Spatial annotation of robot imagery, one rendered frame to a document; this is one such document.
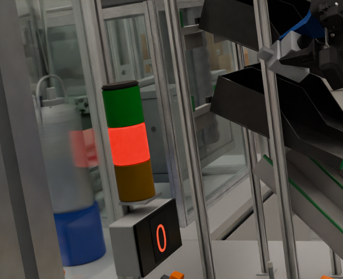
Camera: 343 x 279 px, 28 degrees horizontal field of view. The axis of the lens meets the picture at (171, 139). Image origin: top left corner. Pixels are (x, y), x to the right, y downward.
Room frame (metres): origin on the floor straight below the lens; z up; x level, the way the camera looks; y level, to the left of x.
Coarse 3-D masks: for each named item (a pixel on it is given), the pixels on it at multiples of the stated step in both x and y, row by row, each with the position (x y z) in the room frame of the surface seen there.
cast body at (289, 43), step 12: (288, 36) 1.12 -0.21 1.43; (300, 36) 1.11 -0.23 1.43; (264, 48) 1.13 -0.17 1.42; (276, 48) 1.13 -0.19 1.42; (288, 48) 1.10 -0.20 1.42; (300, 48) 1.10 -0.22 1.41; (264, 60) 1.14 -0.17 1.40; (276, 60) 1.11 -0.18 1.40; (276, 72) 1.13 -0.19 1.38; (288, 72) 1.13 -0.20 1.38; (300, 72) 1.12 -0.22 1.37
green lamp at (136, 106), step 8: (128, 88) 0.89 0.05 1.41; (136, 88) 0.90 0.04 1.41; (104, 96) 0.90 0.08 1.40; (112, 96) 0.89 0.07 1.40; (120, 96) 0.89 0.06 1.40; (128, 96) 0.89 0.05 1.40; (136, 96) 0.90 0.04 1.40; (104, 104) 0.90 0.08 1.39; (112, 104) 0.89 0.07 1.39; (120, 104) 0.89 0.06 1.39; (128, 104) 0.89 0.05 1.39; (136, 104) 0.90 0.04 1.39; (112, 112) 0.89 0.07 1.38; (120, 112) 0.89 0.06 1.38; (128, 112) 0.89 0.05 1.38; (136, 112) 0.89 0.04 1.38; (112, 120) 0.89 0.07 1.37; (120, 120) 0.89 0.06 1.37; (128, 120) 0.89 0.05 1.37; (136, 120) 0.89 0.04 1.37
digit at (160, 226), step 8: (160, 216) 0.91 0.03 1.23; (152, 224) 0.88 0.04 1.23; (160, 224) 0.90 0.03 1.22; (152, 232) 0.88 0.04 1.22; (160, 232) 0.90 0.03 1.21; (168, 232) 0.92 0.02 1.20; (160, 240) 0.90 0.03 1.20; (168, 240) 0.92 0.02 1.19; (160, 248) 0.90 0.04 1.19; (168, 248) 0.92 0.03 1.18; (160, 256) 0.89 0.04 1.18
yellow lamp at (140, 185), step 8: (120, 168) 0.89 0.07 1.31; (128, 168) 0.89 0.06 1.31; (136, 168) 0.89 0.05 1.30; (144, 168) 0.89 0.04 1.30; (120, 176) 0.89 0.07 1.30; (128, 176) 0.89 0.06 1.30; (136, 176) 0.89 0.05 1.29; (144, 176) 0.89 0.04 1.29; (152, 176) 0.91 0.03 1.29; (120, 184) 0.90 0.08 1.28; (128, 184) 0.89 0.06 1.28; (136, 184) 0.89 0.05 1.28; (144, 184) 0.89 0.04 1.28; (152, 184) 0.90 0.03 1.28; (120, 192) 0.90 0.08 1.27; (128, 192) 0.89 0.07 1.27; (136, 192) 0.89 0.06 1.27; (144, 192) 0.89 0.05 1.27; (152, 192) 0.90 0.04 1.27; (128, 200) 0.89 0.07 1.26; (136, 200) 0.89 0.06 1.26
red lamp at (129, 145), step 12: (108, 132) 0.91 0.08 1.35; (120, 132) 0.89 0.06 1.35; (132, 132) 0.89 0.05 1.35; (144, 132) 0.90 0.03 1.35; (120, 144) 0.89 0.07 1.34; (132, 144) 0.89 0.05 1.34; (144, 144) 0.90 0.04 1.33; (120, 156) 0.89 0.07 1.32; (132, 156) 0.89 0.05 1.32; (144, 156) 0.90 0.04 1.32
